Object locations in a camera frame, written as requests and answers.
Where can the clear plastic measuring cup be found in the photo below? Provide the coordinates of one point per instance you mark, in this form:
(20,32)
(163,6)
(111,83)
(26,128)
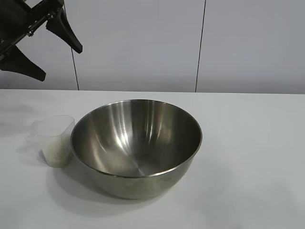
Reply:
(57,143)

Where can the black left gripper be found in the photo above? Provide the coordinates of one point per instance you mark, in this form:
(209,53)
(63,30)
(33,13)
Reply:
(13,19)

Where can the white uncooked rice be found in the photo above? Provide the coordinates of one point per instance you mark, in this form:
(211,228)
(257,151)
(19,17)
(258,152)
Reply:
(57,155)

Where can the stainless steel mixing bowl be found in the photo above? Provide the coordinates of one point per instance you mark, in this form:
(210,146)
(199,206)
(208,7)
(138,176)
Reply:
(135,133)

